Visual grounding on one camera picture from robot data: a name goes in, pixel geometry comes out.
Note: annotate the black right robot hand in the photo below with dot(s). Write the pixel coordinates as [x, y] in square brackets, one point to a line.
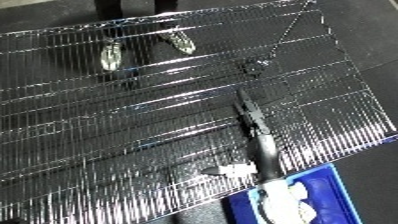
[265, 150]

